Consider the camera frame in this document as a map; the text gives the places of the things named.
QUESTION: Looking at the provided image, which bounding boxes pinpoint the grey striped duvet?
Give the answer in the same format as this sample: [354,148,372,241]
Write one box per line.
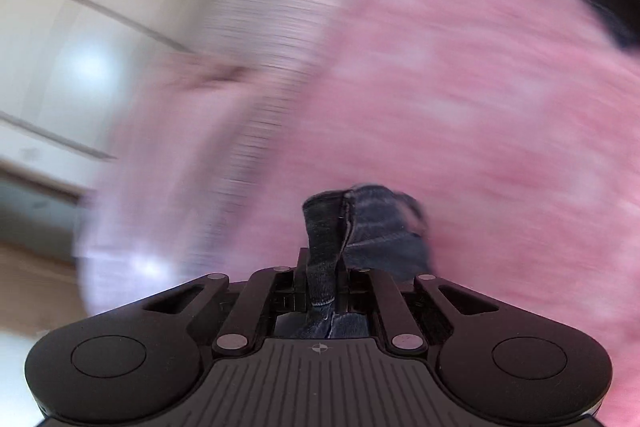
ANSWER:
[220,0,491,268]

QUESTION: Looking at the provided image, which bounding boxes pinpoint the pink rose-pattern blanket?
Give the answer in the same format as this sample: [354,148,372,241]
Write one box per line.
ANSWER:
[75,0,640,427]

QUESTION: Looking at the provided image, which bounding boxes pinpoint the cream wardrobe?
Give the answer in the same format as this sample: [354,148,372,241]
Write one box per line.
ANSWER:
[0,0,261,168]

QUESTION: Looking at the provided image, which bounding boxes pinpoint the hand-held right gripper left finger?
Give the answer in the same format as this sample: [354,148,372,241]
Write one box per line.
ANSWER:
[144,248,314,356]

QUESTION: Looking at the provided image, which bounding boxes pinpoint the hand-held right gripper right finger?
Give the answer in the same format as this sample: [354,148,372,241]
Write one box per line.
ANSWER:
[336,257,502,354]

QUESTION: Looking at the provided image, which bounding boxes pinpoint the dark blue denim pants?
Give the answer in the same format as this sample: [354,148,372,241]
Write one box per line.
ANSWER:
[299,184,437,341]

